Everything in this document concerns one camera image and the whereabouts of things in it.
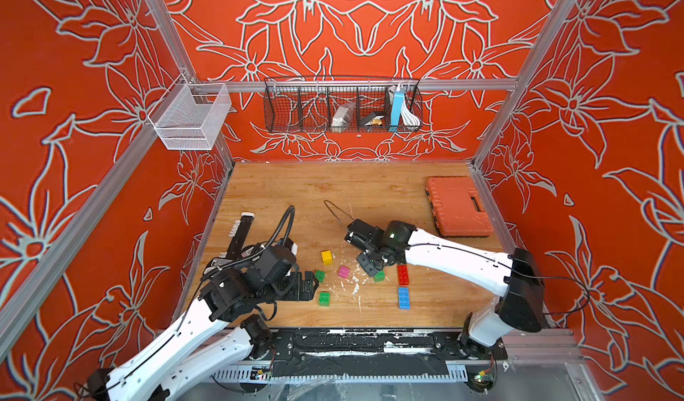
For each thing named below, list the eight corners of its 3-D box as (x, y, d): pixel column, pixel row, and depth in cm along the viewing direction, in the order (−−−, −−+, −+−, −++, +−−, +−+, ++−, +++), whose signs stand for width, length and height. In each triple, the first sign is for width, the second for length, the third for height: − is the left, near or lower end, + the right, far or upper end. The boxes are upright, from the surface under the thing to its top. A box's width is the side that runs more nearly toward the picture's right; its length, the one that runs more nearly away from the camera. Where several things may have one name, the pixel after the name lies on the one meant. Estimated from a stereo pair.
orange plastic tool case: (438, 238, 97) (442, 231, 92) (423, 184, 114) (426, 176, 110) (488, 238, 97) (495, 231, 92) (466, 184, 114) (470, 175, 110)
